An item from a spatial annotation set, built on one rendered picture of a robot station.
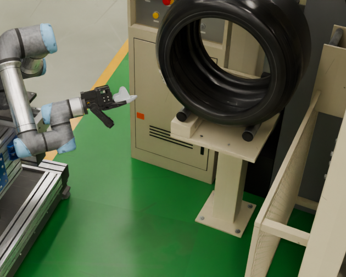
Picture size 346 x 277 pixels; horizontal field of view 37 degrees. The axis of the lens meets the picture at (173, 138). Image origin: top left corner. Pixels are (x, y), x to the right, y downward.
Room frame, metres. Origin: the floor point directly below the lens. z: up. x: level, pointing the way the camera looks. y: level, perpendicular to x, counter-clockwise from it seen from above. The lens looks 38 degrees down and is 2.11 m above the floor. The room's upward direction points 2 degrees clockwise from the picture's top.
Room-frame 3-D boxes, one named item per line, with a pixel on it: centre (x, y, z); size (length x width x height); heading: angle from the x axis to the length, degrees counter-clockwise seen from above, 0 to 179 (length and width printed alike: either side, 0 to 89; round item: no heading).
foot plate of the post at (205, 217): (2.03, -0.31, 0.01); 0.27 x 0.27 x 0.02; 66
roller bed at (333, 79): (1.84, -0.67, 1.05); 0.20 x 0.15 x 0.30; 156
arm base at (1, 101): (2.02, 0.81, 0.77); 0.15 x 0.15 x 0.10
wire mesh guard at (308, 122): (1.45, -0.44, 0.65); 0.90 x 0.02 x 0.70; 156
